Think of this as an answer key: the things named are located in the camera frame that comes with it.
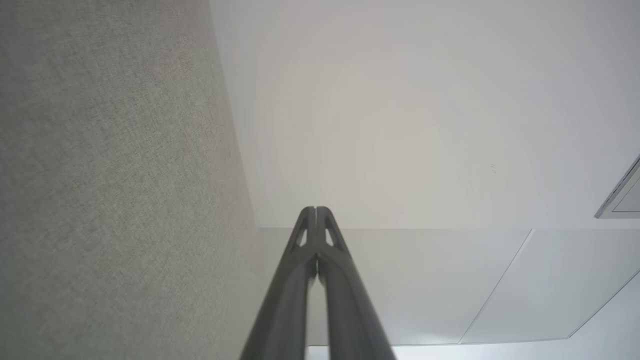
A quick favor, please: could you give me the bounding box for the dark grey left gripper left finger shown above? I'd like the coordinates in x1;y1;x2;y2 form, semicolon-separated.
240;206;317;360

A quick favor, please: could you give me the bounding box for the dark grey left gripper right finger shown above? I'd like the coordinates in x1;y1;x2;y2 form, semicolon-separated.
316;206;397;360

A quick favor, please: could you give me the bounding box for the grey fabric sofa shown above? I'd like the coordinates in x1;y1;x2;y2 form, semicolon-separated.
0;0;271;360

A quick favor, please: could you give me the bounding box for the grey framed panel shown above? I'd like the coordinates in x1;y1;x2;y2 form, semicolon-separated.
594;155;640;220

